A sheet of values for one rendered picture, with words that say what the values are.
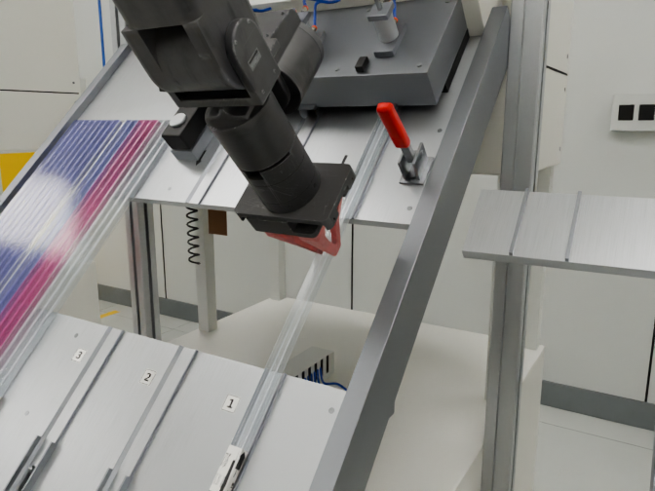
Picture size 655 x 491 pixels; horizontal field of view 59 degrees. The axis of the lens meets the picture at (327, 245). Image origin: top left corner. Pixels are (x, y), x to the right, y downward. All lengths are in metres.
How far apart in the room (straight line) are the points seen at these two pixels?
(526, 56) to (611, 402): 1.80
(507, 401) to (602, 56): 1.57
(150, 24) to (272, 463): 0.35
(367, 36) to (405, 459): 0.56
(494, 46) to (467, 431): 0.56
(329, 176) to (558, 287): 1.86
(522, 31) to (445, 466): 0.58
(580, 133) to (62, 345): 1.87
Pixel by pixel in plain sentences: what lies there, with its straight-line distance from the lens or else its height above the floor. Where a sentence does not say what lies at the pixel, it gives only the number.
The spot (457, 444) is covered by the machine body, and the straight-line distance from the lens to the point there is 0.91.
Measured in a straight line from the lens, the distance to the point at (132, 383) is 0.64.
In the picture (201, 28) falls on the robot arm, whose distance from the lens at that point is 0.39.
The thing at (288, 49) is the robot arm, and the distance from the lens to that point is 0.50.
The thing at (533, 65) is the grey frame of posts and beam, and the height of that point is 1.15.
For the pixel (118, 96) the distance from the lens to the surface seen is 1.06.
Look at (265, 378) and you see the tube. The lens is 0.54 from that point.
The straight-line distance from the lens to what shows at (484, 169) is 0.94.
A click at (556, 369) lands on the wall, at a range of 2.43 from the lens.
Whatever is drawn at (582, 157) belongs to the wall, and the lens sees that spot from 2.24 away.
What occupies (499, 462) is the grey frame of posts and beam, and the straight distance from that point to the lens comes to 0.92.
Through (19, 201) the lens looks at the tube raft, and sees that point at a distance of 0.99.
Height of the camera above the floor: 1.08
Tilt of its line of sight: 12 degrees down
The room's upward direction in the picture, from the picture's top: straight up
